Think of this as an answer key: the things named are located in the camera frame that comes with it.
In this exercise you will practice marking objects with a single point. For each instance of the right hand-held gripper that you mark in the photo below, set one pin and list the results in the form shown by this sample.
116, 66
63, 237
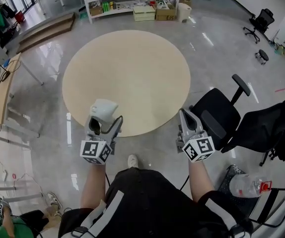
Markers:
200, 147

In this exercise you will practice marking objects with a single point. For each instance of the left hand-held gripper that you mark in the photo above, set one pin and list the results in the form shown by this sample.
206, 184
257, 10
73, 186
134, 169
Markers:
92, 149

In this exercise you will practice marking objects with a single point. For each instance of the person's right forearm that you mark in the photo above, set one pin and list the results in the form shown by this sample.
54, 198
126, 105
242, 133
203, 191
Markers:
200, 180

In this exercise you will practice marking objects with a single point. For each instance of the person's left forearm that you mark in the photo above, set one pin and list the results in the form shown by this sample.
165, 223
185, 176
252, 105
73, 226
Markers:
94, 185

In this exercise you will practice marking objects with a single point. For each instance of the black office chair with headrest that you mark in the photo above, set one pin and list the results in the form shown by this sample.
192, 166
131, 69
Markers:
217, 110

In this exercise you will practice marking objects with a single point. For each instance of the person's white left shoe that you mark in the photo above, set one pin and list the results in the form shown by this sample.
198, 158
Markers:
132, 161

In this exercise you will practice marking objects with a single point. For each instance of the round wooden table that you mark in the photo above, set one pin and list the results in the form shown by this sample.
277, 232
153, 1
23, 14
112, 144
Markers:
127, 78

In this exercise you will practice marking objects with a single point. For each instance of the large clear water bottle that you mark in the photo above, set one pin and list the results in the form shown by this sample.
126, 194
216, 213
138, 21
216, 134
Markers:
244, 185

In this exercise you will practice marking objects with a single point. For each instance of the black platform trolley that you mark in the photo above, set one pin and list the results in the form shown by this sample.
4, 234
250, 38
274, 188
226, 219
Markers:
232, 199

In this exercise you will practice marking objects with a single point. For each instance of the person's black clothing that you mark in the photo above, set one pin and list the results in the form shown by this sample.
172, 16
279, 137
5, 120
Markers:
152, 202

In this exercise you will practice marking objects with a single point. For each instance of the small black rolling stool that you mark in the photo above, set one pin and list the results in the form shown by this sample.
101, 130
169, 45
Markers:
262, 54

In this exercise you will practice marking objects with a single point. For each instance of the wooden step platform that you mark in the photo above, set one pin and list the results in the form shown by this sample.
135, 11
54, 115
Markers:
48, 30

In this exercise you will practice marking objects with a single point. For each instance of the white waste bin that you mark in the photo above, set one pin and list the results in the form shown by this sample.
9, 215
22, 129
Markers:
184, 12

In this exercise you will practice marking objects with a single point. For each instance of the large printed cardboard box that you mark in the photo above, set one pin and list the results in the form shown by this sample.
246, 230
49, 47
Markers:
166, 14

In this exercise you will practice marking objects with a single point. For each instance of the stack of beige crates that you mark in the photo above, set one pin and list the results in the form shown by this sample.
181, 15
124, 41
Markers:
144, 14

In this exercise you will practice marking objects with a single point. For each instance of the black mesh office chair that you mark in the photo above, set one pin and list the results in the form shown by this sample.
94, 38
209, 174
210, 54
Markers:
263, 20

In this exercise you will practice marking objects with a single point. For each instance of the red bucket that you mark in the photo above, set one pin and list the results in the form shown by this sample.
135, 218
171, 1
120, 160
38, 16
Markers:
20, 16

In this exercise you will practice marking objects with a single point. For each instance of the white metal table frame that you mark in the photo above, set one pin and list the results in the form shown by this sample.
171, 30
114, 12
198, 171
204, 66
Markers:
21, 197

